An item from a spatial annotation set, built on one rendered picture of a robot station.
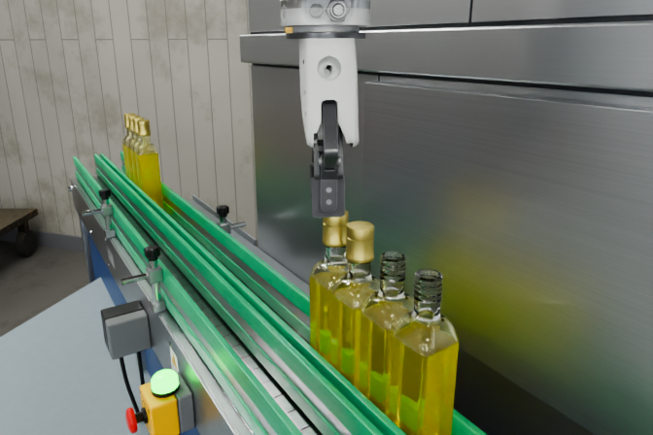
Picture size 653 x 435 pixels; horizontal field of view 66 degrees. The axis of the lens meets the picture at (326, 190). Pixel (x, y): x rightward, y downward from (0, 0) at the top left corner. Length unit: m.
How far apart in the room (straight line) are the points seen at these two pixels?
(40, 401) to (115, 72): 2.66
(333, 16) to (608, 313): 0.39
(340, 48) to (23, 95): 3.95
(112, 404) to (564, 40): 1.17
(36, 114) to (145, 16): 1.21
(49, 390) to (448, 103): 1.16
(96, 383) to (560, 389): 1.09
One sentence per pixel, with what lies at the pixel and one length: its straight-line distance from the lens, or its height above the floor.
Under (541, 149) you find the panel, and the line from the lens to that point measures 0.58.
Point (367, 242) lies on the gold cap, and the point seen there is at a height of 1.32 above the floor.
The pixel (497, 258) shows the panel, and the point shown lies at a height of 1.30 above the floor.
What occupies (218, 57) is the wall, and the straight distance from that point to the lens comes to 3.29.
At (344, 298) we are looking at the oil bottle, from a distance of 0.64.
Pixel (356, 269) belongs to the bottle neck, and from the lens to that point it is 0.63.
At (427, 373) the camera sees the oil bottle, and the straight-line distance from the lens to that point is 0.57.
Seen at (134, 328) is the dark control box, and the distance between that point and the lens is 1.14.
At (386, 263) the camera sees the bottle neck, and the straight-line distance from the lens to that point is 0.58.
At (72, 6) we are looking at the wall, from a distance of 3.92.
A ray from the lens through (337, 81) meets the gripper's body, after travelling 0.45.
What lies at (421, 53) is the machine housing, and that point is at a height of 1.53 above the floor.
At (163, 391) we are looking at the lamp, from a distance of 0.91.
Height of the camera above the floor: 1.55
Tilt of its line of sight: 16 degrees down
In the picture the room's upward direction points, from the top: straight up
